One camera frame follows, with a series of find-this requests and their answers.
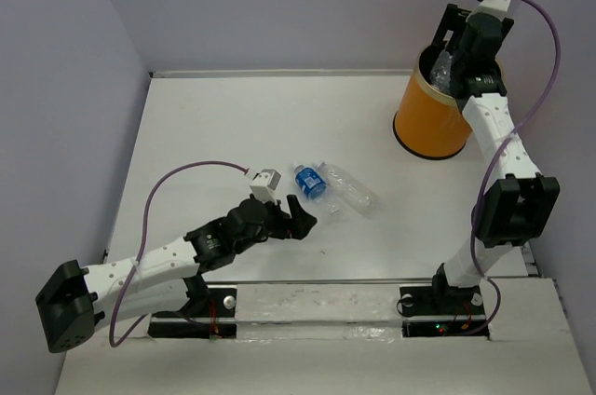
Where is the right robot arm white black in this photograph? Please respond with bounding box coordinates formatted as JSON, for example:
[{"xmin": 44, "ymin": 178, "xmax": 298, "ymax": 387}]
[{"xmin": 428, "ymin": 4, "xmax": 560, "ymax": 313}]

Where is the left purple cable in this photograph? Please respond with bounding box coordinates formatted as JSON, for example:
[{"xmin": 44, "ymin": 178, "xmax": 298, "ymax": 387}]
[{"xmin": 108, "ymin": 160, "xmax": 252, "ymax": 348}]

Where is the clear bottle white cap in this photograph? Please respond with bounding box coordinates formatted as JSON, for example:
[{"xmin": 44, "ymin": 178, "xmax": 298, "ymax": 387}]
[{"xmin": 428, "ymin": 48, "xmax": 457, "ymax": 96}]

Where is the blue label bottle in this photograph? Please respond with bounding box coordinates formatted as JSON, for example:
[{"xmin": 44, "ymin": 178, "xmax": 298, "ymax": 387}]
[{"xmin": 293, "ymin": 164, "xmax": 327, "ymax": 200}]

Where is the metal rail back edge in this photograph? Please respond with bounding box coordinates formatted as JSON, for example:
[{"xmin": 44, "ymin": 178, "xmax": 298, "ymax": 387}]
[{"xmin": 149, "ymin": 69, "xmax": 413, "ymax": 79}]

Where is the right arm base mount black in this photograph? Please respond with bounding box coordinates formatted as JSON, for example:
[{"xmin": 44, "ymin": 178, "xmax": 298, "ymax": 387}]
[{"xmin": 396, "ymin": 285, "xmax": 489, "ymax": 338}]

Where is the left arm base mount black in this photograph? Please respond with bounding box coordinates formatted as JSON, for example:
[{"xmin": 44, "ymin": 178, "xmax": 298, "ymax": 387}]
[{"xmin": 147, "ymin": 285, "xmax": 237, "ymax": 340}]

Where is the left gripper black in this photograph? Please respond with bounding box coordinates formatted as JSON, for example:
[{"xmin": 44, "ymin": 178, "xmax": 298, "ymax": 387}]
[{"xmin": 233, "ymin": 192, "xmax": 315, "ymax": 254}]

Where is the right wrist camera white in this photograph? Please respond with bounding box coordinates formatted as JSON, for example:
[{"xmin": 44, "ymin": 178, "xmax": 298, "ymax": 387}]
[{"xmin": 472, "ymin": 0, "xmax": 511, "ymax": 20}]

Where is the orange cylindrical bin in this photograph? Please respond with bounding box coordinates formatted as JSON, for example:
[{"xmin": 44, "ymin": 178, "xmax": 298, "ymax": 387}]
[{"xmin": 391, "ymin": 43, "xmax": 505, "ymax": 158}]

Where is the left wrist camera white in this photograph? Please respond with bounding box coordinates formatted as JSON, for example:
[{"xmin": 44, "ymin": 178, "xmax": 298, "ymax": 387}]
[{"xmin": 246, "ymin": 169, "xmax": 281, "ymax": 203}]

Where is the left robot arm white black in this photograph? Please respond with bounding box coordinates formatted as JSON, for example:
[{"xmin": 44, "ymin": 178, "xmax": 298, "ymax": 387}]
[{"xmin": 35, "ymin": 195, "xmax": 318, "ymax": 353}]

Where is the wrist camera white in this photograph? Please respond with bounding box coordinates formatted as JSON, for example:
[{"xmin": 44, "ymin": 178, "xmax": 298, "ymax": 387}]
[
  {"xmin": 246, "ymin": 169, "xmax": 281, "ymax": 203},
  {"xmin": 472, "ymin": 0, "xmax": 511, "ymax": 20}
]

